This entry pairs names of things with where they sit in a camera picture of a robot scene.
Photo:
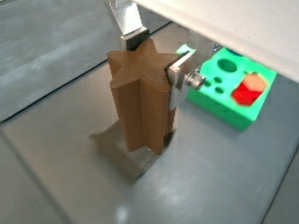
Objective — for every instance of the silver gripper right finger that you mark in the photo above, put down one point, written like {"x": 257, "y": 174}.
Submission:
{"x": 183, "y": 72}

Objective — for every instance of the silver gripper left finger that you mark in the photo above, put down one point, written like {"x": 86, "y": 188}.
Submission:
{"x": 131, "y": 31}

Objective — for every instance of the brown star prism block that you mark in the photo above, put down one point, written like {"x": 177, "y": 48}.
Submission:
{"x": 141, "y": 90}

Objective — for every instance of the green shape sorter board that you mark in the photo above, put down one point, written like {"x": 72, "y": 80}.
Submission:
{"x": 225, "y": 70}

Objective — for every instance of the red hexagonal prism block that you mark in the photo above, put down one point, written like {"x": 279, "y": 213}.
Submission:
{"x": 250, "y": 89}

